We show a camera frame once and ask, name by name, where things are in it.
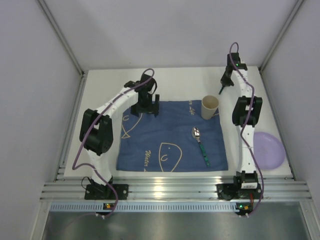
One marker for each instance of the blue cloth placemat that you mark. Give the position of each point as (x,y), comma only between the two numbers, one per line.
(165,143)

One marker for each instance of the aluminium rail frame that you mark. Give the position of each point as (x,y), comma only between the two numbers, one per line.
(169,189)

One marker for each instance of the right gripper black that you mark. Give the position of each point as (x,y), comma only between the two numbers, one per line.
(226,82)

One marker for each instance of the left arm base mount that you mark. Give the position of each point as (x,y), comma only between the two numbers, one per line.
(95,191)

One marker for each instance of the purple plate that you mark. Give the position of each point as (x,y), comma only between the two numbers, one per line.
(268,150)

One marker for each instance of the perforated cable duct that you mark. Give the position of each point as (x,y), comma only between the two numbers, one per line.
(149,207)

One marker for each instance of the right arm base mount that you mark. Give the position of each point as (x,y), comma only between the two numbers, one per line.
(235,191)

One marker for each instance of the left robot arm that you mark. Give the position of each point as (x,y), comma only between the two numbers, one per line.
(96,132)

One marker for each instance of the spoon with green handle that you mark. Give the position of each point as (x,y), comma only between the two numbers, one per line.
(196,135)

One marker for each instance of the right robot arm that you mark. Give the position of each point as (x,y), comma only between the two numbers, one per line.
(245,117)

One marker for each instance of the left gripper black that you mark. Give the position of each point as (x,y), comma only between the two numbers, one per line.
(145,109)

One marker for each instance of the beige cup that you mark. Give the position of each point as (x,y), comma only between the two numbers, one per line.
(209,105)

